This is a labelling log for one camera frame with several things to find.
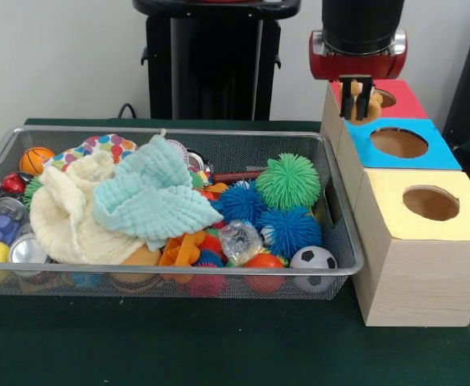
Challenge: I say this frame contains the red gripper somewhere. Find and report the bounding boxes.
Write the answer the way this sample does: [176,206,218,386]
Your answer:
[309,30,408,121]

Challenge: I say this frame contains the small brown plush toy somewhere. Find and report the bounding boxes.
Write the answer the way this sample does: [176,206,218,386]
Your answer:
[349,79,385,121]

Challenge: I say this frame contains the large green spiky ball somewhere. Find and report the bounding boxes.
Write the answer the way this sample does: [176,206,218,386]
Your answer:
[254,152,321,210]

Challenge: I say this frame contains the light blue muslin cloth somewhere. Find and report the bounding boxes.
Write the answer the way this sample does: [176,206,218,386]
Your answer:
[92,134,225,253]

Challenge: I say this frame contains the cream muslin cloth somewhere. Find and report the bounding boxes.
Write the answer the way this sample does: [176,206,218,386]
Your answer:
[29,150,147,265]

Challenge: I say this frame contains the wooden box with three holes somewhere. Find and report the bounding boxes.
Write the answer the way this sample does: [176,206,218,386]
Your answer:
[320,78,470,327]

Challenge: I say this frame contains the shallow mesh bin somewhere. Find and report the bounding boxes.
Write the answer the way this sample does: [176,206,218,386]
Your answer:
[0,125,365,301]

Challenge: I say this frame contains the blue spiky ball with eyes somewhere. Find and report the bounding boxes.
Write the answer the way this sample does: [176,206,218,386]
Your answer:
[257,207,324,261]

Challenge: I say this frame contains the small soccer ball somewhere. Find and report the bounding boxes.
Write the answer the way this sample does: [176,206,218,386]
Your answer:
[290,245,339,269]

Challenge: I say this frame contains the red ball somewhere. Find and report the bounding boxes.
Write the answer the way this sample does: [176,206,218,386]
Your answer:
[243,253,285,269]

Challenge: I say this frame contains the orange toy building block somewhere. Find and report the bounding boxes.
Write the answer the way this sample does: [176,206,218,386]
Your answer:
[158,232,206,267]

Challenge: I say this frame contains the polka dot cloth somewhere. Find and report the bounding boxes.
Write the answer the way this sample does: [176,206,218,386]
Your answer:
[41,134,138,172]

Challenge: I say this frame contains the small orange basketball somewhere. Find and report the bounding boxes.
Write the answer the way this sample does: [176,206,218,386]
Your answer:
[19,146,55,177]

